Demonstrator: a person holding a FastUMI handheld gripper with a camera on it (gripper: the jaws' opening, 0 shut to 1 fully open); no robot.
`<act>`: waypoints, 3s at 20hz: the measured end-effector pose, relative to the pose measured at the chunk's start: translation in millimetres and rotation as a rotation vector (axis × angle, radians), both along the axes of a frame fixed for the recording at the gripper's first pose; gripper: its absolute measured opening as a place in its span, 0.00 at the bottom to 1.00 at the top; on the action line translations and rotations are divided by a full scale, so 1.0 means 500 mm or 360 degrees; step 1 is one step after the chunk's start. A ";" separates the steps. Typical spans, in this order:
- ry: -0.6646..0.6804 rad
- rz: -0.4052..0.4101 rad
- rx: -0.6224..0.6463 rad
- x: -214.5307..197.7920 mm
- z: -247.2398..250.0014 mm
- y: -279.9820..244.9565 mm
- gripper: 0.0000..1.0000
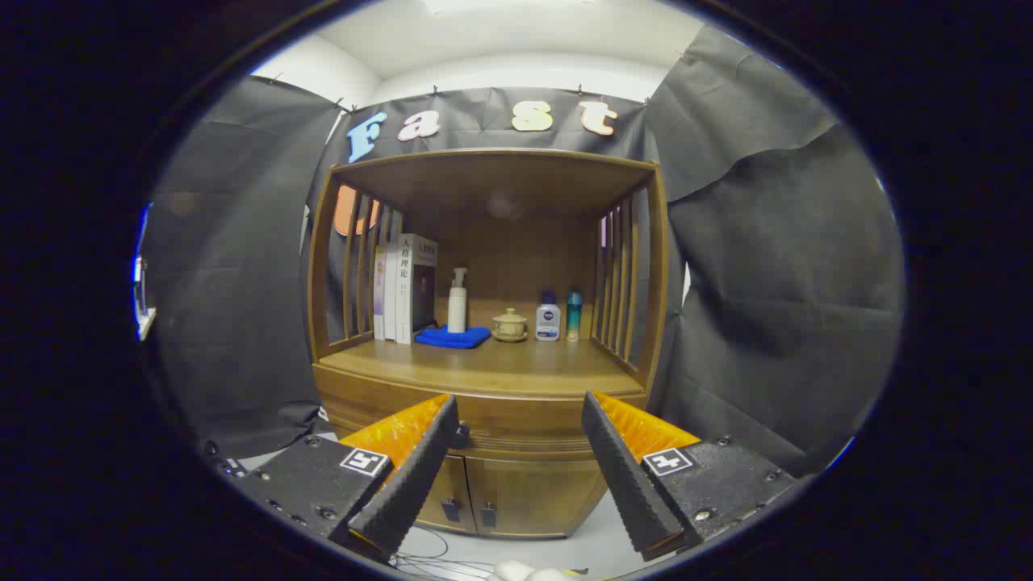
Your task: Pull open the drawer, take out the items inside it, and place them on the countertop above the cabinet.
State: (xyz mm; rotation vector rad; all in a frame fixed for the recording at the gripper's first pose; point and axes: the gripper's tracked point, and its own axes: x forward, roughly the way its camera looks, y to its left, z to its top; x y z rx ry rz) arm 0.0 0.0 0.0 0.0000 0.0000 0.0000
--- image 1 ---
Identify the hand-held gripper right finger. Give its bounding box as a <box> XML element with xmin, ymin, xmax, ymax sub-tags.
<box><xmin>581</xmin><ymin>391</ymin><xmax>798</xmax><ymax>562</ymax></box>

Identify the thin white book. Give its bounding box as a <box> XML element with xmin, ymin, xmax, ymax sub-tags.
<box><xmin>384</xmin><ymin>240</ymin><xmax>402</xmax><ymax>341</ymax></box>

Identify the white lotion bottle blue cap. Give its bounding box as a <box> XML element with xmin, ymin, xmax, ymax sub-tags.
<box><xmin>535</xmin><ymin>290</ymin><xmax>562</xmax><ymax>342</ymax></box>

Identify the white rounded object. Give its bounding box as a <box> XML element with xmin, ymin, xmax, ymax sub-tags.
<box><xmin>492</xmin><ymin>559</ymin><xmax>574</xmax><ymax>581</ymax></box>

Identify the wooden cabinet door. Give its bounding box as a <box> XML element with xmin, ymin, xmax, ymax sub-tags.
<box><xmin>464</xmin><ymin>454</ymin><xmax>610</xmax><ymax>540</ymax></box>
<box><xmin>416</xmin><ymin>454</ymin><xmax>479</xmax><ymax>535</ymax></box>

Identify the wooden countertop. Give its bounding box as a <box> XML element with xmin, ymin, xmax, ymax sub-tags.
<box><xmin>313</xmin><ymin>335</ymin><xmax>646</xmax><ymax>400</ymax></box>

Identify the blue folded cloth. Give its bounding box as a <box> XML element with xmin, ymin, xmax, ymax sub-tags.
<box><xmin>415</xmin><ymin>324</ymin><xmax>492</xmax><ymax>349</ymax></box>

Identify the wooden drawer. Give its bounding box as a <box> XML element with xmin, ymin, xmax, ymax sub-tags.
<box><xmin>319</xmin><ymin>375</ymin><xmax>646</xmax><ymax>457</ymax></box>

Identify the thick white and black book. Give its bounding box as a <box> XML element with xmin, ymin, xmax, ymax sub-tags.
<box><xmin>395</xmin><ymin>233</ymin><xmax>439</xmax><ymax>345</ymax></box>

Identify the purple spine book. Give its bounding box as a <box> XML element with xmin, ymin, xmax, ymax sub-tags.
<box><xmin>373</xmin><ymin>245</ymin><xmax>388</xmax><ymax>340</ymax></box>

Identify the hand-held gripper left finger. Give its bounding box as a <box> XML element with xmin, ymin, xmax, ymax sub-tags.
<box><xmin>234</xmin><ymin>393</ymin><xmax>461</xmax><ymax>562</ymax></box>

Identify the wooden cabinet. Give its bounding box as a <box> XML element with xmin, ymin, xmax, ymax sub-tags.
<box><xmin>307</xmin><ymin>148</ymin><xmax>671</xmax><ymax>540</ymax></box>

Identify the white pump bottle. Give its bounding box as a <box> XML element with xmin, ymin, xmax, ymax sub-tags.
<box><xmin>448</xmin><ymin>267</ymin><xmax>468</xmax><ymax>334</ymax></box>

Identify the beige lidded teacup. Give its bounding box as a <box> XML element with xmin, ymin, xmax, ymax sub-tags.
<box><xmin>492</xmin><ymin>307</ymin><xmax>529</xmax><ymax>343</ymax></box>

